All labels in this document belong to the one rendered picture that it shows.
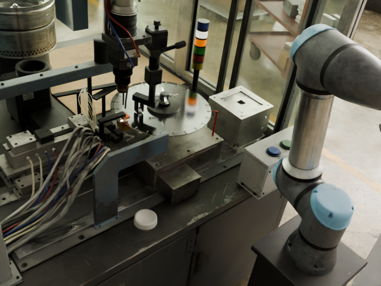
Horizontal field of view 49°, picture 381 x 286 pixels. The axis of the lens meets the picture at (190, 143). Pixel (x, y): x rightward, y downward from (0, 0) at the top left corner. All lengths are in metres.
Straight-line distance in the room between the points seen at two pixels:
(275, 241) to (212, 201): 0.24
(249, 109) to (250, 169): 0.29
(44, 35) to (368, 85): 1.31
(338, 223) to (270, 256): 0.24
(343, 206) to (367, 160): 2.02
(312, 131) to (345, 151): 2.09
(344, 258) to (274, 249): 0.21
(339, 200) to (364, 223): 1.49
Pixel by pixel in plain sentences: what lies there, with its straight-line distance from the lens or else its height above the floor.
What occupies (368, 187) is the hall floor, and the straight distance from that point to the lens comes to 2.95.
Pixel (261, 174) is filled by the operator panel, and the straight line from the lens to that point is 1.38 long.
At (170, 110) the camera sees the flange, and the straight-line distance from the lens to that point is 1.39.
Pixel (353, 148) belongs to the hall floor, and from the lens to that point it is 3.26.
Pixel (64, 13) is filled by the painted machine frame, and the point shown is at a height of 1.25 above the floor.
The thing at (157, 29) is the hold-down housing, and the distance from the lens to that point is 1.22.
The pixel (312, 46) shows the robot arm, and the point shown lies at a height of 1.36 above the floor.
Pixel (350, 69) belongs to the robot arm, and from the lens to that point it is 0.93.
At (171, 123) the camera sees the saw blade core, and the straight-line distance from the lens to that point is 1.35.
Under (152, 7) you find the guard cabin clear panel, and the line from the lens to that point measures 2.17.
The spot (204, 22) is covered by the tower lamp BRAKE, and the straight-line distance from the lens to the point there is 1.57.
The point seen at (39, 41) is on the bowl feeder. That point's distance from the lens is 1.83.
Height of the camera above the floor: 1.71
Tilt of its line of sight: 37 degrees down
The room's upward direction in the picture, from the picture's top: 8 degrees clockwise
